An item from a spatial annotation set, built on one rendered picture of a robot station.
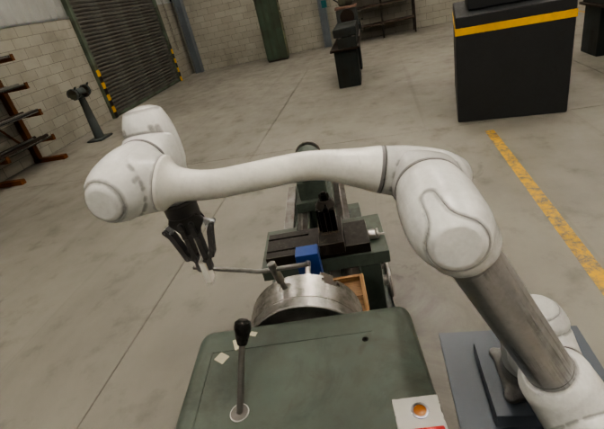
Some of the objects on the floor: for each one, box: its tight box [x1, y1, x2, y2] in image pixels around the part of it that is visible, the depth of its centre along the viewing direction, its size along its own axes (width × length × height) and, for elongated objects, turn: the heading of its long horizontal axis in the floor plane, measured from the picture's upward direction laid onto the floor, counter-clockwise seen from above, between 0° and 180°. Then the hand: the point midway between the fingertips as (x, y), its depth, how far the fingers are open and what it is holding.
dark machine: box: [452, 0, 579, 122], centre depth 523 cm, size 181×122×195 cm
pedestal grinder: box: [67, 82, 112, 143], centre depth 835 cm, size 47×37×114 cm
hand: (207, 269), depth 100 cm, fingers closed
